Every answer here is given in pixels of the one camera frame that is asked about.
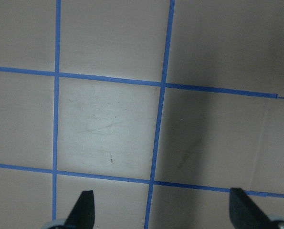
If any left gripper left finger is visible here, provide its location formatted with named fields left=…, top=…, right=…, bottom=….
left=42, top=190, right=95, bottom=229

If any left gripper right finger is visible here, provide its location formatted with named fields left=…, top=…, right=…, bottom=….
left=229, top=187, right=284, bottom=229

